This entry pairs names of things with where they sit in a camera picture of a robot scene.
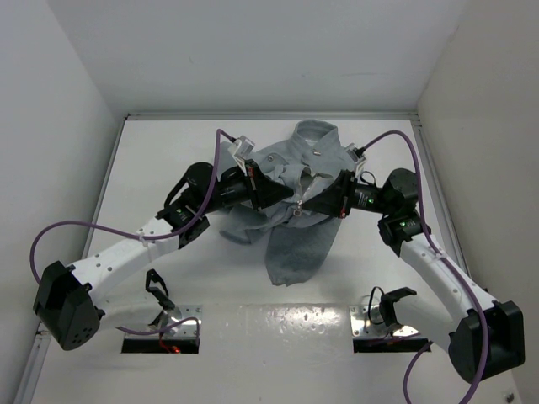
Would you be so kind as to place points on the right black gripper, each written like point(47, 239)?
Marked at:
point(335, 199)

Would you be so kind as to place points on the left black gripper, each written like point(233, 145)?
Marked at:
point(261, 190)

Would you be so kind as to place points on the grey zip jacket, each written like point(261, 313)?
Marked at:
point(308, 162)

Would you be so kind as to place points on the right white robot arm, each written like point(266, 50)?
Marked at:
point(476, 330)

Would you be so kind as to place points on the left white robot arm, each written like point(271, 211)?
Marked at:
point(69, 300)

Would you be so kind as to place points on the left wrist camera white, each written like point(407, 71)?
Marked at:
point(240, 150)

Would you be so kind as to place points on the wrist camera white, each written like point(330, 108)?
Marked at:
point(357, 155)
point(240, 150)

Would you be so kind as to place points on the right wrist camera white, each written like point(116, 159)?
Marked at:
point(357, 155)

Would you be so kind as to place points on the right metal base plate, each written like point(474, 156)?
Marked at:
point(364, 327)

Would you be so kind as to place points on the metal base plate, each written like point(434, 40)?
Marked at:
point(364, 327)
point(182, 322)

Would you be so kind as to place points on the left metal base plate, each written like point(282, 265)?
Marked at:
point(182, 322)

